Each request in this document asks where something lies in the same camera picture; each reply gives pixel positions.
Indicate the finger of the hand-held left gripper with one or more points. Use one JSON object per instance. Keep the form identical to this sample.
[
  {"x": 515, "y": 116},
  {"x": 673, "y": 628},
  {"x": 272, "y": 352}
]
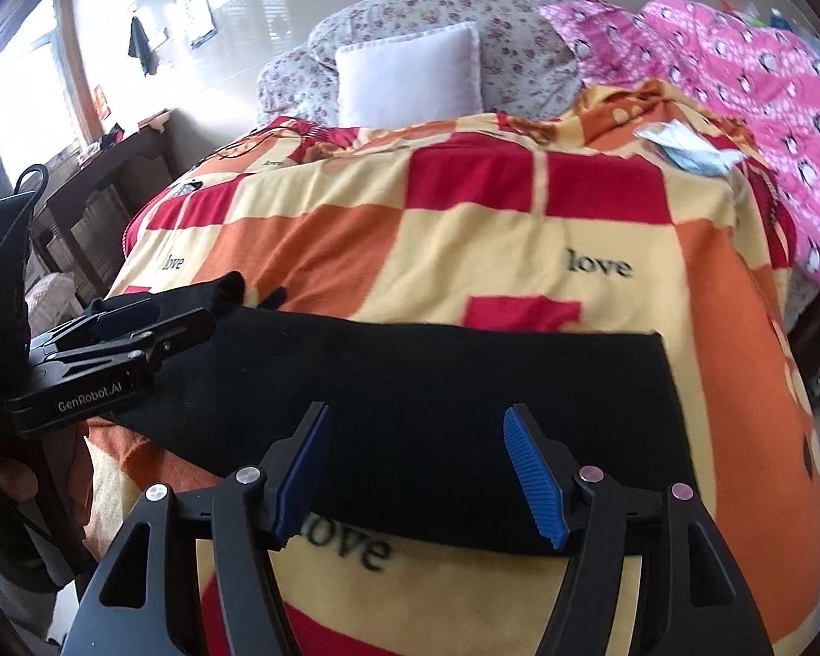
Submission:
[
  {"x": 126, "y": 314},
  {"x": 171, "y": 335}
]

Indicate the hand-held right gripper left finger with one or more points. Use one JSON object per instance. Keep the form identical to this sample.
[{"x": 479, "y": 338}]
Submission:
[{"x": 300, "y": 478}]

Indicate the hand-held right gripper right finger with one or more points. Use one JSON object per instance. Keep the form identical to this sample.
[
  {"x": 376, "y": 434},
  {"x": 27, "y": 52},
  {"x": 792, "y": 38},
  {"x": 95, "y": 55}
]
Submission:
[{"x": 534, "y": 478}]

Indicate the black pants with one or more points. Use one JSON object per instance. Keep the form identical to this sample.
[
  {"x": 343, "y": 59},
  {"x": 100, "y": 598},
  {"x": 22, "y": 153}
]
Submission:
[{"x": 417, "y": 389}]

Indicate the person's left hand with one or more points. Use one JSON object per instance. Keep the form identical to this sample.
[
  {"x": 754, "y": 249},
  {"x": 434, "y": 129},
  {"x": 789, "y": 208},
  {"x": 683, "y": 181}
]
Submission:
[{"x": 17, "y": 482}]

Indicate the dark wooden desk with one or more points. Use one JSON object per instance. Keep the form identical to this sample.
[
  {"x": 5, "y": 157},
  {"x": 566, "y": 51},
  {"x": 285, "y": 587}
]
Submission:
[{"x": 102, "y": 184}]

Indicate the red orange checkered blanket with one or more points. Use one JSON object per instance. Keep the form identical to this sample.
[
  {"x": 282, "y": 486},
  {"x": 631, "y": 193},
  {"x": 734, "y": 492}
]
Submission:
[{"x": 451, "y": 232}]

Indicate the dark hanging garment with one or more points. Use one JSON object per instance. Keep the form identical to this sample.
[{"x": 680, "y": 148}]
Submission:
[{"x": 141, "y": 46}]

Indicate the white pillow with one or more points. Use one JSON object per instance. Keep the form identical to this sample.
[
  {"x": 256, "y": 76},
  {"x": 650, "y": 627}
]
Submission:
[{"x": 410, "y": 78}]

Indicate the light blue white cloth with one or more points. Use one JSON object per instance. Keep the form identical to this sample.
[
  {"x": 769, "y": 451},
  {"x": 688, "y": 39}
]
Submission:
[{"x": 690, "y": 147}]

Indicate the pink printed blanket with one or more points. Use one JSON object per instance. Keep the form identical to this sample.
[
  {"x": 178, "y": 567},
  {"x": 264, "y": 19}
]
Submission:
[{"x": 745, "y": 89}]

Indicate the floral quilt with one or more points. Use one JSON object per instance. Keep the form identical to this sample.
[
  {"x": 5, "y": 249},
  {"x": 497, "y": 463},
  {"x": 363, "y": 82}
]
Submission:
[{"x": 512, "y": 34}]

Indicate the white wall calendar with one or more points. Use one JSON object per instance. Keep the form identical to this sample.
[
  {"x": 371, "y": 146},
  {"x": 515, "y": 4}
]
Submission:
[{"x": 195, "y": 3}]

